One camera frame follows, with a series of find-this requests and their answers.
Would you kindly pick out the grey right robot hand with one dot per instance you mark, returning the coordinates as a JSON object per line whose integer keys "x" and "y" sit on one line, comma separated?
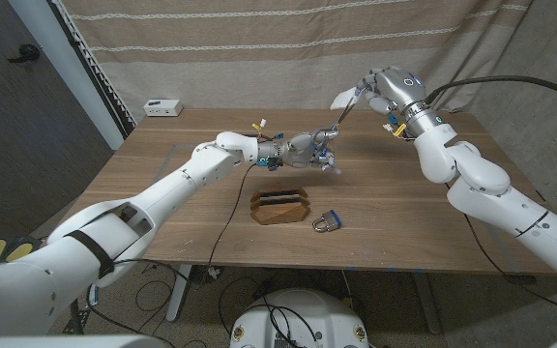
{"x": 401, "y": 92}

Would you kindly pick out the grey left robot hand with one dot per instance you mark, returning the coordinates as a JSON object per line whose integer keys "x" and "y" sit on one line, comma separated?
{"x": 305, "y": 150}

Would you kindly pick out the white tissue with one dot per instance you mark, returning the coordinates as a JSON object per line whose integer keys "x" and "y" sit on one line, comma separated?
{"x": 343, "y": 99}

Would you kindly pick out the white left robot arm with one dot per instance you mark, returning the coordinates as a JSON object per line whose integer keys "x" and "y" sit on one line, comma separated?
{"x": 114, "y": 227}

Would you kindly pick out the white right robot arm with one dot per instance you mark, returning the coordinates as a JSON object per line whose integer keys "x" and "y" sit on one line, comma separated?
{"x": 491, "y": 193}

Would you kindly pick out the brown wooden scissors holder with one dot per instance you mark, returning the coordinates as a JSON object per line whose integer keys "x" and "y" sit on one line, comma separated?
{"x": 276, "y": 210}

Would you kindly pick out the silver padlock with blue base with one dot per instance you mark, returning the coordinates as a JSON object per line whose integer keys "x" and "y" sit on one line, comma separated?
{"x": 329, "y": 221}

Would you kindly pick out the beige striped backdrop curtain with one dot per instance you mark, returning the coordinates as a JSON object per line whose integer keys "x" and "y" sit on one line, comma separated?
{"x": 259, "y": 63}

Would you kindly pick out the white power strip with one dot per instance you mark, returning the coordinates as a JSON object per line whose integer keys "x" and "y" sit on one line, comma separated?
{"x": 162, "y": 107}

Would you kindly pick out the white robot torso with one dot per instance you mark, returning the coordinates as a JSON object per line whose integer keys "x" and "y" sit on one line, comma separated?
{"x": 302, "y": 314}

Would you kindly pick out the white table leg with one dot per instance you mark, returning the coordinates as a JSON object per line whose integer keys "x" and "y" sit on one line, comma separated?
{"x": 427, "y": 302}
{"x": 179, "y": 295}

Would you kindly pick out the white strip on floor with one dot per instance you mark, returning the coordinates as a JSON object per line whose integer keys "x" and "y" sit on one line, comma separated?
{"x": 94, "y": 294}

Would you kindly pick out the dark grey door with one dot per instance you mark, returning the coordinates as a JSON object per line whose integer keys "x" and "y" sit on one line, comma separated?
{"x": 17, "y": 121}

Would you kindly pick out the white robot chest cover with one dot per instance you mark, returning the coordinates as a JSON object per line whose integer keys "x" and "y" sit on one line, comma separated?
{"x": 66, "y": 342}

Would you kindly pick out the black backdrop frame pole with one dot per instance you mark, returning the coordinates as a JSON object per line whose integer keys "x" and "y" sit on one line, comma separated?
{"x": 94, "y": 72}

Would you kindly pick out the black perforated floor bracket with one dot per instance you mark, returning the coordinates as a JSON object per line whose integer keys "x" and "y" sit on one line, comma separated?
{"x": 78, "y": 321}

